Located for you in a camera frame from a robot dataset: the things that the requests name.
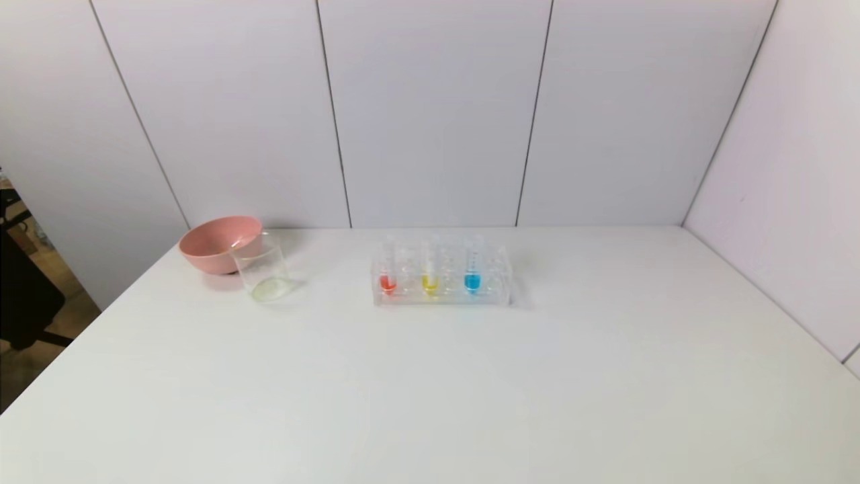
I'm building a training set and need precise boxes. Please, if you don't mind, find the test tube with yellow pigment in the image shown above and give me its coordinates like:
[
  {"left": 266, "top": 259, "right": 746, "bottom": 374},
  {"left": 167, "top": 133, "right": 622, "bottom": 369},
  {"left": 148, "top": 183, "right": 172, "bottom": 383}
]
[{"left": 421, "top": 235, "right": 440, "bottom": 296}]

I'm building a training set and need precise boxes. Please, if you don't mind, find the test tube with red pigment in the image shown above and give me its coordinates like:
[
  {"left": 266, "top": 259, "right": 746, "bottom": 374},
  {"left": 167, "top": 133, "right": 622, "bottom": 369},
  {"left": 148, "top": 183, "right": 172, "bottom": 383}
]
[{"left": 380, "top": 235, "right": 398, "bottom": 296}]

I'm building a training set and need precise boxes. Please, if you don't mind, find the test tube with blue pigment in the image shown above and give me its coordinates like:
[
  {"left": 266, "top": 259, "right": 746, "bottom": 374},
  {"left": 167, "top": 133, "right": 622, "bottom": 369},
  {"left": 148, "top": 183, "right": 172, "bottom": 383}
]
[{"left": 464, "top": 234, "right": 483, "bottom": 295}]

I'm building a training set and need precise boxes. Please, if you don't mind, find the clear acrylic test tube rack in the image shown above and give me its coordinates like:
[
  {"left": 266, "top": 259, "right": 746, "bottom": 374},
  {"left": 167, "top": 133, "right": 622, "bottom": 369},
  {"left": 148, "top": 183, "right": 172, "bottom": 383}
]
[{"left": 371, "top": 241, "right": 515, "bottom": 309}]

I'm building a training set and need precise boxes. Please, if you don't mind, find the clear glass beaker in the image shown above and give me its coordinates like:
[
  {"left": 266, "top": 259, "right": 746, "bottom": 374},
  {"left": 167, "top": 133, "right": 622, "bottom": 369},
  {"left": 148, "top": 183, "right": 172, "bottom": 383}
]
[{"left": 230, "top": 232, "right": 293, "bottom": 303}]

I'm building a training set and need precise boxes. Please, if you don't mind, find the pink bowl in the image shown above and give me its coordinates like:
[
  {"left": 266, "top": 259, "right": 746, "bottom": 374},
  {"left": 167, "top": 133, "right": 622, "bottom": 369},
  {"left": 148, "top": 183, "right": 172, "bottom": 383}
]
[{"left": 178, "top": 216, "right": 263, "bottom": 275}]

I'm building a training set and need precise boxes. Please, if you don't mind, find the black chair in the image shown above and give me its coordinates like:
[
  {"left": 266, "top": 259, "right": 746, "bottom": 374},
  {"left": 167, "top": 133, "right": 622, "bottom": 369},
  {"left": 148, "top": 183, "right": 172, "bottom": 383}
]
[{"left": 0, "top": 188, "right": 75, "bottom": 350}]

